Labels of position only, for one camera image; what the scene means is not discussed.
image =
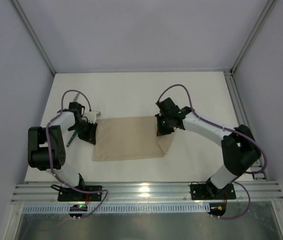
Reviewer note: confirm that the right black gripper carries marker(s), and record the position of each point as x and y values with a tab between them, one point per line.
164	128

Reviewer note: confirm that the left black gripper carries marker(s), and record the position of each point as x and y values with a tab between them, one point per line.
87	131

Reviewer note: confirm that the beige cloth napkin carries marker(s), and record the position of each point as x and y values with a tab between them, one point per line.
129	138

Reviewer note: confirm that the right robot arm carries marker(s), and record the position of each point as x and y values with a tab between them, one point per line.
238	150

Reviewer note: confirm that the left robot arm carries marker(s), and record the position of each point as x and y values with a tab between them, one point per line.
46	148

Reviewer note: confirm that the left controller board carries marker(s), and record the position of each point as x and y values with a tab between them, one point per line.
77	211

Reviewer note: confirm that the controller board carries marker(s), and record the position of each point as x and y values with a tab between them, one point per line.
77	211
217	210

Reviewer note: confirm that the right controller board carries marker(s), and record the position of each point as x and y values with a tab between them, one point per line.
217	210

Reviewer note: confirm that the green handled knife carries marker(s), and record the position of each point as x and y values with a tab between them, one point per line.
74	134

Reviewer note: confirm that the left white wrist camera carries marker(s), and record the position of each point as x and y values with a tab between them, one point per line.
92	116

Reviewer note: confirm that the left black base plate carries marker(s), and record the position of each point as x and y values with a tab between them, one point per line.
66	194

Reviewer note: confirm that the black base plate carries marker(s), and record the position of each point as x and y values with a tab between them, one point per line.
66	194
204	191

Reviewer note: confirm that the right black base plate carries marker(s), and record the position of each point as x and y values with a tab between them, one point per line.
204	191

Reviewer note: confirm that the front aluminium rail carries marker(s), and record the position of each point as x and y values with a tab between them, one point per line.
147	192

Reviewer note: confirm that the slotted cable duct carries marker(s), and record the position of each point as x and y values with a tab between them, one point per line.
120	208

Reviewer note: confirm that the left frame post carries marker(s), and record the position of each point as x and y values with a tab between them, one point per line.
32	34

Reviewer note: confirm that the frame post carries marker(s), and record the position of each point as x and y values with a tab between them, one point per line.
253	34
32	34

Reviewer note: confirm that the right frame post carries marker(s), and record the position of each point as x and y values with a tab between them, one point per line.
253	34

